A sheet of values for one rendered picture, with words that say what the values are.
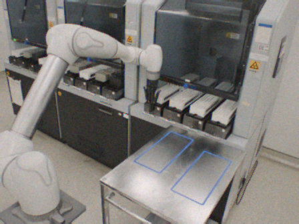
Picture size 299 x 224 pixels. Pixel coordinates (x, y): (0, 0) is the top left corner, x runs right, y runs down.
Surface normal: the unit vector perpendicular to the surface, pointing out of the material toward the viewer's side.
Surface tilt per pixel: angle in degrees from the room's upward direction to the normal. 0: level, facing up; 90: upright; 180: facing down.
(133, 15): 90
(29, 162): 6
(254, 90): 90
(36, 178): 70
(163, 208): 0
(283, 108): 90
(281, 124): 90
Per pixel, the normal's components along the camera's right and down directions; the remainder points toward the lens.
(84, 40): -0.31, 0.11
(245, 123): -0.55, 0.36
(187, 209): 0.06, -0.88
